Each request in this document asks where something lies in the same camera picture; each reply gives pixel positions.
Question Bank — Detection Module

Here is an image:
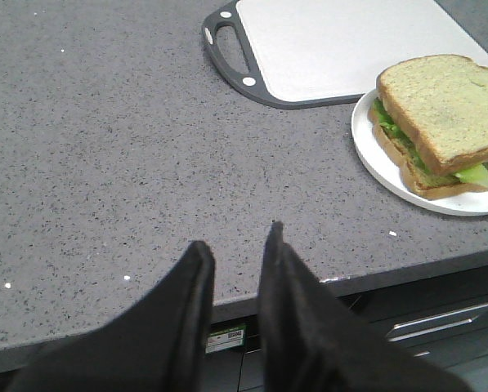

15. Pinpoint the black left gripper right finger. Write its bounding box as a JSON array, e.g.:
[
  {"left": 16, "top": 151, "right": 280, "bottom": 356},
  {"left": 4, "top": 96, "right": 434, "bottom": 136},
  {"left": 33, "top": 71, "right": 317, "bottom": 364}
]
[{"left": 257, "top": 222, "right": 471, "bottom": 391}]

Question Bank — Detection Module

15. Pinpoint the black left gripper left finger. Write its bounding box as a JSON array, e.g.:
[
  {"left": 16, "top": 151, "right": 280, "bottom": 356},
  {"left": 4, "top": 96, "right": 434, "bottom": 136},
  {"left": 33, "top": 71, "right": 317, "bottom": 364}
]
[{"left": 8, "top": 241, "right": 215, "bottom": 391}]

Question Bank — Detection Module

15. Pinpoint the green lettuce leaf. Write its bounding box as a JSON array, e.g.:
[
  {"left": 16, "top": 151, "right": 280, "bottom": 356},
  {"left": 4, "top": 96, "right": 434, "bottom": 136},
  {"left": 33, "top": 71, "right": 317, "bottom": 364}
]
[{"left": 372, "top": 97, "right": 488, "bottom": 189}]

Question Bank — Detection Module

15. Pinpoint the toast bread slice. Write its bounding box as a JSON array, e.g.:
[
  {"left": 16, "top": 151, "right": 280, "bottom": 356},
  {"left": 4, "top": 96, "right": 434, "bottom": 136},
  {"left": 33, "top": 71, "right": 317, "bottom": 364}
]
[
  {"left": 376, "top": 55, "right": 488, "bottom": 176},
  {"left": 368, "top": 106, "right": 488, "bottom": 201}
]

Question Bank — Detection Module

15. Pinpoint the green white sticker label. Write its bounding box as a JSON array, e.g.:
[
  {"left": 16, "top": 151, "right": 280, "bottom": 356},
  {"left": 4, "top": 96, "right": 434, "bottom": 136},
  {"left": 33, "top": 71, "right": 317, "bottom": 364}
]
[{"left": 205, "top": 324, "right": 246, "bottom": 354}]

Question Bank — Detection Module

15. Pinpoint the dark cabinet drawer front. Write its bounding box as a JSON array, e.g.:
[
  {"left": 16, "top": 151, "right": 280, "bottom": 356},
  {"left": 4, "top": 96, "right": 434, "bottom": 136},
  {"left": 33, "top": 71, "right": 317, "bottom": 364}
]
[{"left": 0, "top": 263, "right": 488, "bottom": 391}]

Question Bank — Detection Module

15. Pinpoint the white round plate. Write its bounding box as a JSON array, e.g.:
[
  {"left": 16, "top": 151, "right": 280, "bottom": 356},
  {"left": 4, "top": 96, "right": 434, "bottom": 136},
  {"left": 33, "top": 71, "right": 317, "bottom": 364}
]
[{"left": 352, "top": 88, "right": 488, "bottom": 216}]

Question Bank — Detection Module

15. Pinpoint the white cutting board black rim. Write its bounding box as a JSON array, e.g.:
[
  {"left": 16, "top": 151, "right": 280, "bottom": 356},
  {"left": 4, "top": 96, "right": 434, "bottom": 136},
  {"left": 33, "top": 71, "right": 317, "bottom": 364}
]
[{"left": 202, "top": 1, "right": 488, "bottom": 109}]

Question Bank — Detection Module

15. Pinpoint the silver drawer handle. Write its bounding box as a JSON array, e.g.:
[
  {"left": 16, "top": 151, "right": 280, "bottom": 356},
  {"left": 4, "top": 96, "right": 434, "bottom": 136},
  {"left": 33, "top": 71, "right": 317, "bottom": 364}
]
[{"left": 386, "top": 302, "right": 488, "bottom": 341}]

